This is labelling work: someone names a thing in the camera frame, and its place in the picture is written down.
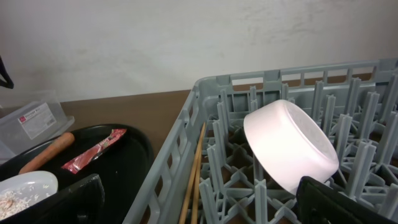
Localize white bowl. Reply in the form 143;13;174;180
243;100;340;195

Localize rice and food scraps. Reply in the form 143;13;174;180
1;190;32;220

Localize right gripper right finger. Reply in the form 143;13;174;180
296;176;396;224

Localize grey plate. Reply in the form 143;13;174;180
1;171;58;207

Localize red snack wrapper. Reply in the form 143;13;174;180
62;129;127;174

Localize orange carrot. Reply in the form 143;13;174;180
19;133;75;174

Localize clear plastic waste bin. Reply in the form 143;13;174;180
1;90;75;164

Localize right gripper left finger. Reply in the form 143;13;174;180
1;174;105;224

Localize wooden chopstick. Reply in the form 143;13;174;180
191;155;201;224
178;123;206;224

